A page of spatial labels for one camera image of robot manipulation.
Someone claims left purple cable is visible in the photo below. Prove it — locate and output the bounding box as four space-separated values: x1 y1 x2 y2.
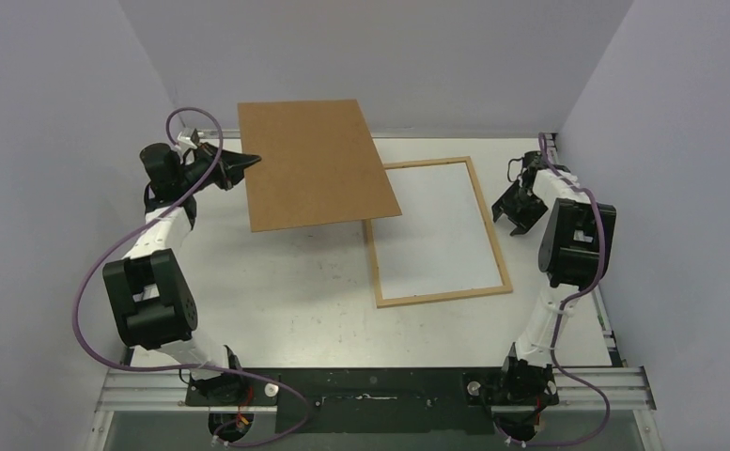
71 106 311 449

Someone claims light wooden picture frame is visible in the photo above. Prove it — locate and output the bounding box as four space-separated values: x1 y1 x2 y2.
363 156 515 310

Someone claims brown cardboard backing board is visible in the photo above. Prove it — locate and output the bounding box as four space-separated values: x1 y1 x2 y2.
238 99 402 232

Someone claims aluminium front rail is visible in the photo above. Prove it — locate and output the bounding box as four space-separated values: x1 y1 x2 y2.
96 367 657 412

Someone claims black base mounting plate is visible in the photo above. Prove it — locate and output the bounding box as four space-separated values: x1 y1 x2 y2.
184 364 559 442

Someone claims white photo paper sheet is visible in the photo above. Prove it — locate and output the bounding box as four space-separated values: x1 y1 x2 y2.
371 163 504 301

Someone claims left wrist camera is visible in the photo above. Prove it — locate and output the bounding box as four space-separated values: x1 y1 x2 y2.
177 128 201 151

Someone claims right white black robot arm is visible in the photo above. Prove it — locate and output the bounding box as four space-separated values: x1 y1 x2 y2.
491 151 617 405

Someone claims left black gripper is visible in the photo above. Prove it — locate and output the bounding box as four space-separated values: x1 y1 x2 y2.
178 141 262 194

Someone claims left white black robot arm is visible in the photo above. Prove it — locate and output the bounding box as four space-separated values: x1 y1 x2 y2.
102 143 261 405

